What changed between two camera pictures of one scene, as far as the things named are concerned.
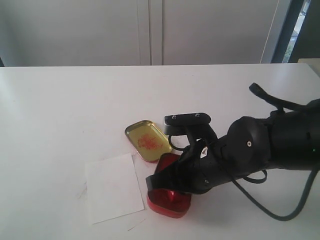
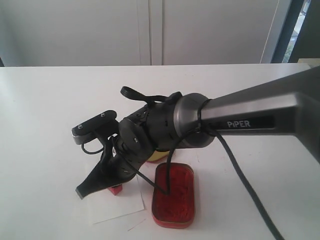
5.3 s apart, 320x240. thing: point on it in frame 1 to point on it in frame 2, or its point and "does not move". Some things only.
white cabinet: [58, 33] does not move
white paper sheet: [114, 188] does not move
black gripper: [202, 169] to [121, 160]
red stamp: [173, 197] to [116, 189]
